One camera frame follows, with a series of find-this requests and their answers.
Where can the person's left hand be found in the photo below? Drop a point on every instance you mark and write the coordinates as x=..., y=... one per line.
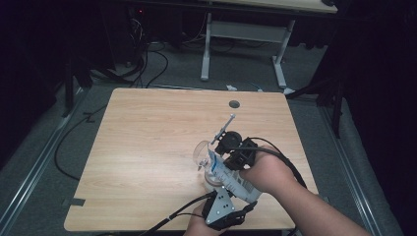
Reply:
x=196, y=226

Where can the white metal-legged desk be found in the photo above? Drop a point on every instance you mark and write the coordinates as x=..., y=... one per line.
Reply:
x=246, y=31

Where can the metal floor rail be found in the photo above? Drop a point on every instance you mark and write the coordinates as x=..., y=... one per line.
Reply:
x=36, y=167
x=350, y=157

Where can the small white plug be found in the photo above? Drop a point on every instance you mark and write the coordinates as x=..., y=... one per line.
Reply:
x=231, y=88

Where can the black stand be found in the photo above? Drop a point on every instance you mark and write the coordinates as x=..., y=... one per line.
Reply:
x=334, y=98
x=69, y=88

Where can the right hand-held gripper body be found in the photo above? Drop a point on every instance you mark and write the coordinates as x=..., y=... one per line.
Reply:
x=241, y=150

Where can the black table grommet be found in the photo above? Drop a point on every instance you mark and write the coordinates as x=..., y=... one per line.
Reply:
x=234, y=104

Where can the white and blue carton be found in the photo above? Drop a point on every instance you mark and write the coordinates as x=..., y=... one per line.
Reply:
x=232, y=183

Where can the person's right hand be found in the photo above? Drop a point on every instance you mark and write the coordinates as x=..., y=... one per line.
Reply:
x=268, y=172

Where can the clear glass jar with lid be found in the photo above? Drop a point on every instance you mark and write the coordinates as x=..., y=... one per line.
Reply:
x=203, y=157

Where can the dark computer tower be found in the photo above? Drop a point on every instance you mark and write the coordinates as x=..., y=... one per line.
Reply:
x=137, y=32

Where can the grey tape strip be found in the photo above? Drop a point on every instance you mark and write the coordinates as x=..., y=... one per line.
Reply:
x=74, y=202

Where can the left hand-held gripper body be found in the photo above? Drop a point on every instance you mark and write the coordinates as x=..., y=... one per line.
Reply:
x=219, y=209

